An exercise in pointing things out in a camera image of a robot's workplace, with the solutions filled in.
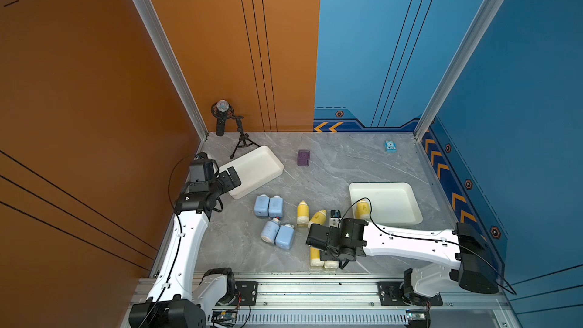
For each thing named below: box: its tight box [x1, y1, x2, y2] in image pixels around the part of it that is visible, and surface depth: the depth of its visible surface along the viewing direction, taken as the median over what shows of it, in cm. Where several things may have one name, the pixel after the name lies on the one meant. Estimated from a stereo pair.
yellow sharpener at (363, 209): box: [355, 198, 371, 221], surface depth 86 cm
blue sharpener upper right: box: [268, 195, 284, 218], surface depth 88 cm
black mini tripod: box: [230, 115, 261, 159], surface depth 111 cm
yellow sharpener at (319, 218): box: [308, 209, 328, 229], surface depth 84 cm
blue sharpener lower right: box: [275, 223, 296, 250], surface depth 81 cm
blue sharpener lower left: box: [260, 217, 281, 244], surface depth 81 cm
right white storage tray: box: [349, 182, 423, 226], surface depth 98 cm
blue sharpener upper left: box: [254, 194, 270, 218], surface depth 88 cm
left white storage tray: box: [216, 145, 284, 200], surface depth 108 cm
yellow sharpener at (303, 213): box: [296, 199, 309, 226], surface depth 86 cm
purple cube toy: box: [296, 149, 310, 167], surface depth 108 cm
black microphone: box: [211, 98, 234, 137], surface depth 101 cm
